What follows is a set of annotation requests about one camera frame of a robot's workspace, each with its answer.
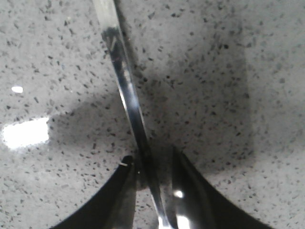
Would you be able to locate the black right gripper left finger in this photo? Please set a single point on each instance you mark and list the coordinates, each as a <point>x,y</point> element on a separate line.
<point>112,207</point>

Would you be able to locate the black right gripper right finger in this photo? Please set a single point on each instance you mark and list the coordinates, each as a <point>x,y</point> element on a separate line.
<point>198,205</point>

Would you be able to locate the silver metal spoon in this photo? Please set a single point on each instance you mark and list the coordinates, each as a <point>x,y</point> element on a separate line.
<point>112,36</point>

